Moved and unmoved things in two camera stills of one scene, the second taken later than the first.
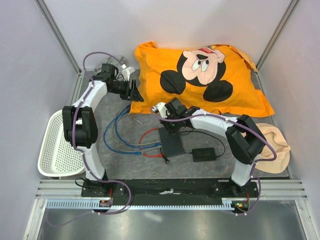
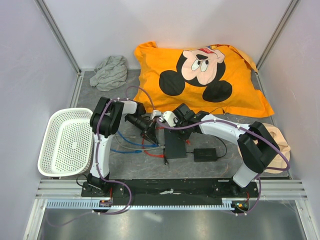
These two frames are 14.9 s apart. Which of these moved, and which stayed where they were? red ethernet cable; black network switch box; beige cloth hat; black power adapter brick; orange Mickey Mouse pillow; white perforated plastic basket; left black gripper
Moved: red ethernet cable; black network switch box; left black gripper
Stayed: orange Mickey Mouse pillow; white perforated plastic basket; beige cloth hat; black power adapter brick
